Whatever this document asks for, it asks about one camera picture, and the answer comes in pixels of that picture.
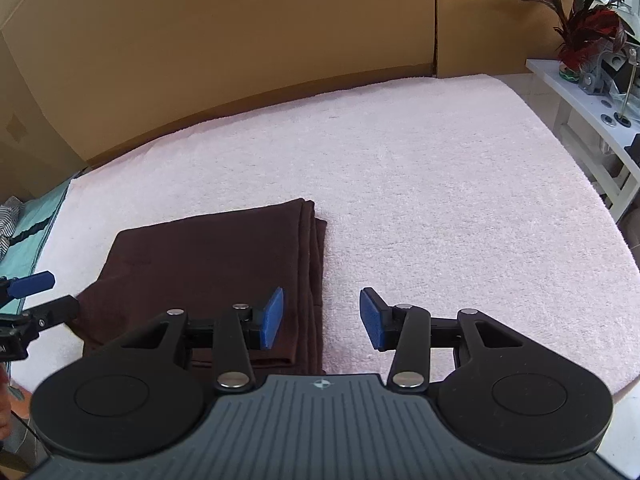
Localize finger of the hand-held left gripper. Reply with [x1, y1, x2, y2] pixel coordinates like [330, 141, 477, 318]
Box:
[20, 295, 81, 334]
[0, 271, 56, 302]

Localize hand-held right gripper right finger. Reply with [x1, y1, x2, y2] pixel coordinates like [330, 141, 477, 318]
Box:
[359, 287, 524, 394]

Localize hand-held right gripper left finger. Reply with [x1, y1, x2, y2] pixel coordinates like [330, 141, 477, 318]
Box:
[116, 287, 285, 394]

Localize dark brown sweater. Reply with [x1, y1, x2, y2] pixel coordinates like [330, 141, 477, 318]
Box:
[75, 199, 328, 376]

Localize person's left hand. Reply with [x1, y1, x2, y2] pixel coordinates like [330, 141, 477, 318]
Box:
[0, 366, 13, 442]

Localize teal cloth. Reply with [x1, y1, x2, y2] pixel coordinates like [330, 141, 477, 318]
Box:
[0, 180, 72, 311]

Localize striped cloth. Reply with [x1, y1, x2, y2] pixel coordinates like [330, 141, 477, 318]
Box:
[0, 197, 24, 261]

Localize brown cardboard panel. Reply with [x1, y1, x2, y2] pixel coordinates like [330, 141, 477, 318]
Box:
[434, 0, 573, 80]
[0, 35, 91, 203]
[0, 0, 438, 168]

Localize white desk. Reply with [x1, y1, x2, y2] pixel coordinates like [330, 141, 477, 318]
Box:
[525, 57, 640, 223]

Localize grey metal stand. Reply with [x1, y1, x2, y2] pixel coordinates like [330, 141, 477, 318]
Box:
[580, 42, 628, 96]

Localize red-leaved plant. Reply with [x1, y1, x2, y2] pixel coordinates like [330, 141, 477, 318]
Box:
[520, 0, 630, 75]

